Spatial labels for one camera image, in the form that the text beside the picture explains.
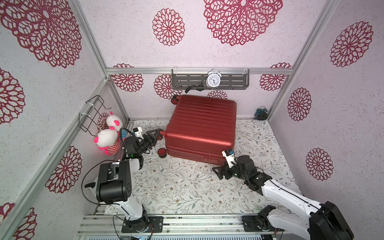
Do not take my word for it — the lower white pink plush toy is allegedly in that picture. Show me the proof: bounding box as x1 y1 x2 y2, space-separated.
94 127 122 156

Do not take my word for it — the black wire wall basket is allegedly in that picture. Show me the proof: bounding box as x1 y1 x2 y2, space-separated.
78 95 111 137

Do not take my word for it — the white alarm clock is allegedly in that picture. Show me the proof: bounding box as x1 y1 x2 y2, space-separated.
206 70 222 88

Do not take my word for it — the floral patterned table mat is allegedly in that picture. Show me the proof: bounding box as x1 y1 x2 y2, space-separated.
132 120 299 215

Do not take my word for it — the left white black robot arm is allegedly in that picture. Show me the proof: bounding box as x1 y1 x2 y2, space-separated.
93 128 163 233

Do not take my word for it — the white pink plush toy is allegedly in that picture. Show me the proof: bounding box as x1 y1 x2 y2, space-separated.
106 112 124 136
94 127 122 156

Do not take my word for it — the upper white pink plush toy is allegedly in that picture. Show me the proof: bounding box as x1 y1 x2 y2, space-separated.
106 112 124 136

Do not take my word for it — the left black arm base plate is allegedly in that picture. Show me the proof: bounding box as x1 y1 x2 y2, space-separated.
121 216 164 234

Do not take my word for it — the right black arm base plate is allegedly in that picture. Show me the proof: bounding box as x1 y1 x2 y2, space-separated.
242 215 276 232

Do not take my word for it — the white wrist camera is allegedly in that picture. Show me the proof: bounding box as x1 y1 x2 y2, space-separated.
132 127 144 139
222 149 237 168

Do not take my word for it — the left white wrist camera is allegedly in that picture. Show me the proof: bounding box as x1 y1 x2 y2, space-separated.
132 127 144 139

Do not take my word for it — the small teal black device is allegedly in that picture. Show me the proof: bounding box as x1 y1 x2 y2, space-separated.
255 106 268 121

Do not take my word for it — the black strap on shelf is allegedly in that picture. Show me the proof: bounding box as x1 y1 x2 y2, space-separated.
184 83 206 94

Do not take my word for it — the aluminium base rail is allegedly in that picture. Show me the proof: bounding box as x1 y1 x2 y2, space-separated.
75 214 296 240

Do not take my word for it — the red hard-shell suitcase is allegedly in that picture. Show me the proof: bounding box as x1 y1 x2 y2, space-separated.
161 95 237 166

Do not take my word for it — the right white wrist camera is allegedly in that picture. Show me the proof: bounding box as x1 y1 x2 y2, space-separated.
222 149 237 168

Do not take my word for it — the grey metal wall shelf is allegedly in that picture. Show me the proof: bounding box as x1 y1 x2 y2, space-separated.
171 69 249 91

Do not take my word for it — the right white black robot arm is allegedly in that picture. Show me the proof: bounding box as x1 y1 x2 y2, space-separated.
212 151 354 240

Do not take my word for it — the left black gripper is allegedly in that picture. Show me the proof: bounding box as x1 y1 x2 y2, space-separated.
137 129 159 156

